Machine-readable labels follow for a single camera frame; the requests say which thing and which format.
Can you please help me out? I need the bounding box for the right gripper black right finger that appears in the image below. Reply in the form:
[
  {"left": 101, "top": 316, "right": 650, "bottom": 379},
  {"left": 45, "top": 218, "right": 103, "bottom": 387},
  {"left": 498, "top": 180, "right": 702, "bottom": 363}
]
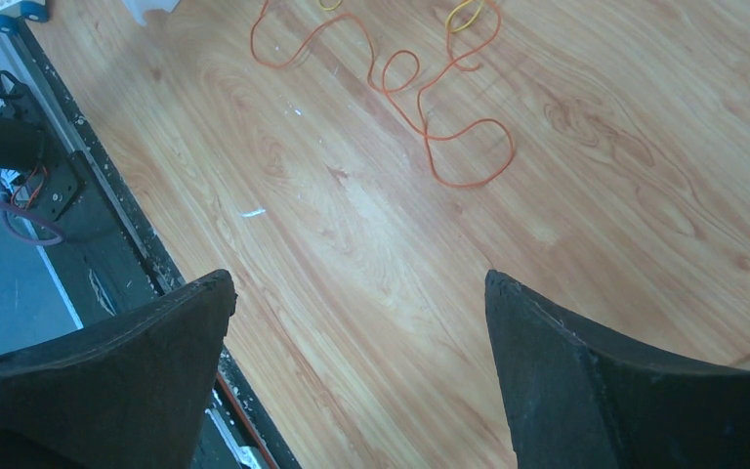
[{"left": 484, "top": 270, "right": 750, "bottom": 468}]

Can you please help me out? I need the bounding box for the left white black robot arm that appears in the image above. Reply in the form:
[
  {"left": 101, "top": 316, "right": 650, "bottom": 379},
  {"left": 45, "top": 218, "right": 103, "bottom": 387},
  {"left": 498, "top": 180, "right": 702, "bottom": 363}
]
[{"left": 0, "top": 69, "right": 51, "bottom": 172}]

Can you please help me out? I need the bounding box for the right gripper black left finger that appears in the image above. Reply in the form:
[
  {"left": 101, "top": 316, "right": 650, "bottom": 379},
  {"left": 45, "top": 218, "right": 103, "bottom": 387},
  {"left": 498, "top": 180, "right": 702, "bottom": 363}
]
[{"left": 0, "top": 270, "right": 236, "bottom": 468}]

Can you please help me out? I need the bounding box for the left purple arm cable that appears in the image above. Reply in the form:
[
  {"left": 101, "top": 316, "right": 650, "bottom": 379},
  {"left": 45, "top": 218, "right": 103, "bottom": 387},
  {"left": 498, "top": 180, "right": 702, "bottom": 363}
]
[{"left": 0, "top": 189, "right": 65, "bottom": 248}]

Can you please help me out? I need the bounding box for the white plastic two-compartment bin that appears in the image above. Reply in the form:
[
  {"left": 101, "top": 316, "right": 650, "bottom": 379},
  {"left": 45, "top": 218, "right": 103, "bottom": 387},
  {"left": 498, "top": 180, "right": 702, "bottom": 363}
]
[{"left": 122, "top": 0, "right": 181, "bottom": 26}]

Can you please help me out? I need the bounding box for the yellow thin cable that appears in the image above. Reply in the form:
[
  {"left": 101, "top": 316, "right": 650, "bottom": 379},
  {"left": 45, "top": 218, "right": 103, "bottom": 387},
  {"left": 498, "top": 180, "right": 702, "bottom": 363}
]
[{"left": 316, "top": 0, "right": 487, "bottom": 35}]

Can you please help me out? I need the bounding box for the white blue toy block car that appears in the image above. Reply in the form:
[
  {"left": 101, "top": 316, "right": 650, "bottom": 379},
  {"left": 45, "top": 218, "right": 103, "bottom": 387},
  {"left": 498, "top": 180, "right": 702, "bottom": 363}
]
[{"left": 0, "top": 0, "right": 50, "bottom": 35}]

